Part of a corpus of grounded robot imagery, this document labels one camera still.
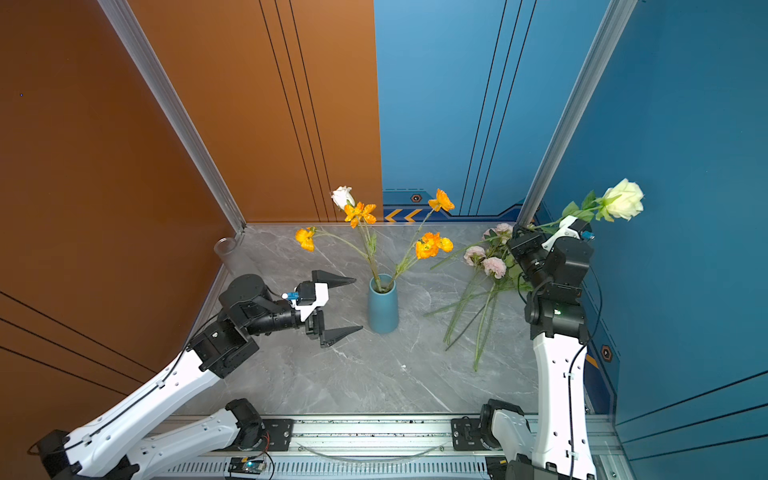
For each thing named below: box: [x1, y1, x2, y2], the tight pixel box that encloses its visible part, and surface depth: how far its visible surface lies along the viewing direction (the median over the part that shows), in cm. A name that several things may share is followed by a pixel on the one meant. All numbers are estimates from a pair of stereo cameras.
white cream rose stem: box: [429, 178, 644, 271], surface depth 57 cm
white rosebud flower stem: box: [331, 186, 382, 291], surface depth 70 cm
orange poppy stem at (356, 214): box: [295, 202, 381, 292], surface depth 72 cm
